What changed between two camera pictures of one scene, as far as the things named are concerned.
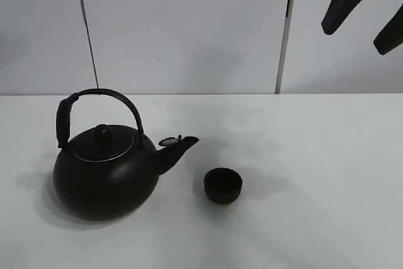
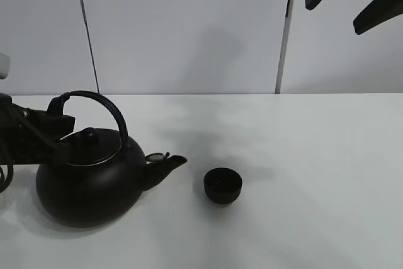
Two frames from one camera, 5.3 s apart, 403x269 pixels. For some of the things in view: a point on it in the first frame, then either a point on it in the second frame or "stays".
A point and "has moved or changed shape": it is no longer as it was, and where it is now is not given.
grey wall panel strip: (286, 29) stays
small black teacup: (222, 185) stays
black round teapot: (107, 169) has moved or changed shape
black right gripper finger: (391, 36) -> (389, 3)
